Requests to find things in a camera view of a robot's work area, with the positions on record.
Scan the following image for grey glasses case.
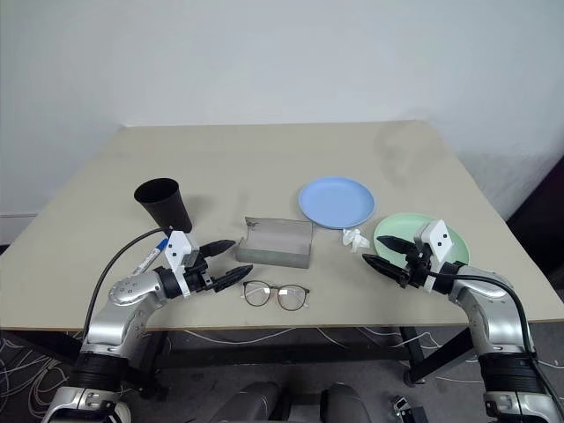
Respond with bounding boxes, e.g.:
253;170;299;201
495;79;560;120
235;214;315;270

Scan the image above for white floor cable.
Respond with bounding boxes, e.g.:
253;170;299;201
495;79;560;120
0;337;71;418
182;325;424;352

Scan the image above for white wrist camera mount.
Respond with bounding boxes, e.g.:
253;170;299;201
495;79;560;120
165;229;197;297
413;219;456;292

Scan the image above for brown round-framed glasses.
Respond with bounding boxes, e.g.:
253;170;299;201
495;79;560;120
241;280;311;313

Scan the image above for black plastic cup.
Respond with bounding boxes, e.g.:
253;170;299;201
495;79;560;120
133;177;194;234

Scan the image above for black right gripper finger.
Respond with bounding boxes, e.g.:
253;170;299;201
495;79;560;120
361;254;407;284
376;235;418;255

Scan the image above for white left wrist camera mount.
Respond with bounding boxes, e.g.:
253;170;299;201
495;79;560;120
165;229;197;297

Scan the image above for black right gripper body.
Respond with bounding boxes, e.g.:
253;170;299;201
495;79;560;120
398;244;435;290

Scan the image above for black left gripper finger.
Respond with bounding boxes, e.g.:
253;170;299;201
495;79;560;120
200;239;237;259
213;264;255;293

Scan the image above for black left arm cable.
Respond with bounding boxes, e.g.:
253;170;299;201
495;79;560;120
83;226;175;340

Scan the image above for dark cabinet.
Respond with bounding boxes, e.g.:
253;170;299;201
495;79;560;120
506;149;564;305

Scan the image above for dark grey rounded shape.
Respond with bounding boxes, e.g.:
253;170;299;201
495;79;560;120
320;382;375;423
228;381;284;423

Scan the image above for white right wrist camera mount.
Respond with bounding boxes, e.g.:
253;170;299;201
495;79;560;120
413;219;456;292

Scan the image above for white tissue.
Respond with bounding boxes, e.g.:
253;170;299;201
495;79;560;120
341;227;370;253

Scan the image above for black metal table frame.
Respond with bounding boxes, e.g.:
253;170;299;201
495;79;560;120
0;324;537;389

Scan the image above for white marker with blue cap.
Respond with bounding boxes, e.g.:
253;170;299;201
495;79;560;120
131;237;171;277

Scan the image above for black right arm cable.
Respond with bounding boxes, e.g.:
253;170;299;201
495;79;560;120
427;271;559;400

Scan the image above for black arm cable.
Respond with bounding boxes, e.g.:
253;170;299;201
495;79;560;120
427;271;559;400
83;226;175;340

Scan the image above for green plate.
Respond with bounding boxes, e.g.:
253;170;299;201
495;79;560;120
373;212;471;268

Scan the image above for blue plate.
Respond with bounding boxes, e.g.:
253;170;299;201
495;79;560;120
298;176;377;230

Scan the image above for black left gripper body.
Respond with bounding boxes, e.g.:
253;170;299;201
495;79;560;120
183;250;220;293

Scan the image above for small black white floor device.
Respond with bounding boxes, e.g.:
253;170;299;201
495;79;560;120
390;396;427;423

